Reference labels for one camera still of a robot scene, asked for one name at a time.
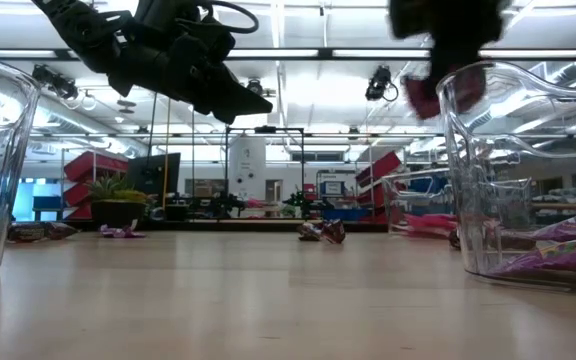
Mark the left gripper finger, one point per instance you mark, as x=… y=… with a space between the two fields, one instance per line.
x=218 y=114
x=238 y=95

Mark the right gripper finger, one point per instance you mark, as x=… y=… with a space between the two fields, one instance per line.
x=460 y=57
x=440 y=60

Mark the brown mini chocolate bar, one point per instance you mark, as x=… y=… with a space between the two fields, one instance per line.
x=453 y=239
x=309 y=231
x=334 y=231
x=25 y=232

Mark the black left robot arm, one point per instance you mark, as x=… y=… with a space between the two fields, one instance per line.
x=78 y=30

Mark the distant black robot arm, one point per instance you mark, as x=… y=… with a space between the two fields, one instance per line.
x=225 y=205
x=308 y=202

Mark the white pillar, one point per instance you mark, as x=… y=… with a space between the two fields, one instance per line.
x=247 y=167

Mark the white ceiling vent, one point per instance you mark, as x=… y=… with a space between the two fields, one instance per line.
x=538 y=72

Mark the black monitor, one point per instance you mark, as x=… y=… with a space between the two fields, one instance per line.
x=155 y=172

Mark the grey door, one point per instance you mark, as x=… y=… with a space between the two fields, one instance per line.
x=273 y=191

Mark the red storage bin rack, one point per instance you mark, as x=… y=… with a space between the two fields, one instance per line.
x=93 y=167
x=383 y=167

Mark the small blue screen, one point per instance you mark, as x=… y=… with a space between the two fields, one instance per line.
x=333 y=188

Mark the potted green plant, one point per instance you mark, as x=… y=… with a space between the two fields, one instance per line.
x=115 y=212

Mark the blue storage crate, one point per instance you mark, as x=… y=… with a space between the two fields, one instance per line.
x=345 y=215

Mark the wooden workbench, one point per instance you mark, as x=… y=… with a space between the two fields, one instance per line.
x=568 y=205

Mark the black ceiling camera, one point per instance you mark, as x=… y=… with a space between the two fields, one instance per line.
x=55 y=82
x=379 y=82
x=255 y=86

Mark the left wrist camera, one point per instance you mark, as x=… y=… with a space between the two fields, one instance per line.
x=168 y=15

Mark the black table frame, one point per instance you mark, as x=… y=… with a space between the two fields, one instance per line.
x=193 y=226

